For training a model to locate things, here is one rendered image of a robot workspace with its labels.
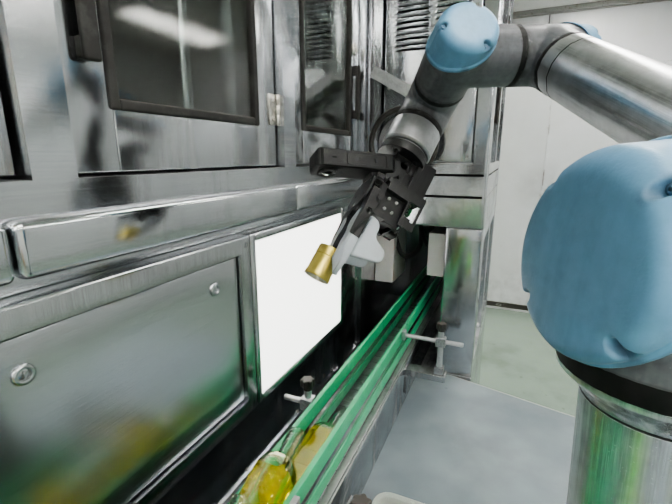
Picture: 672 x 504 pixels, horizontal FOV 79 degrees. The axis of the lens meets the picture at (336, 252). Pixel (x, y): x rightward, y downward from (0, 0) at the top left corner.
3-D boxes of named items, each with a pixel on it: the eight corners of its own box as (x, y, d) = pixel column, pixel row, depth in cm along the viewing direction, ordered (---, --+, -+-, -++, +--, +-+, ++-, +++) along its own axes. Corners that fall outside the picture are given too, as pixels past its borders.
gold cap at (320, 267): (324, 285, 55) (339, 257, 56) (330, 283, 52) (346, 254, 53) (302, 272, 55) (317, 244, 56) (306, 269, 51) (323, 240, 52)
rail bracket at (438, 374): (402, 383, 123) (405, 313, 117) (460, 396, 116) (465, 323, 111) (398, 391, 118) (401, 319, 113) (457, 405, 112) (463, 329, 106)
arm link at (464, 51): (523, -5, 49) (484, 60, 59) (433, -5, 48) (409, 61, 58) (537, 50, 47) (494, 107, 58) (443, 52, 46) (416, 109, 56)
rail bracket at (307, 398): (290, 423, 90) (289, 368, 87) (318, 431, 88) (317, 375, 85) (281, 434, 87) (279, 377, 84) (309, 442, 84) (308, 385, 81)
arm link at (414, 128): (407, 104, 56) (383, 129, 64) (393, 130, 55) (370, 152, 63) (449, 135, 58) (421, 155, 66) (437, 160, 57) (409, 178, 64)
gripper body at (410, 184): (410, 236, 54) (445, 164, 57) (356, 202, 52) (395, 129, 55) (386, 245, 61) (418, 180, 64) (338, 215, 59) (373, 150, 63)
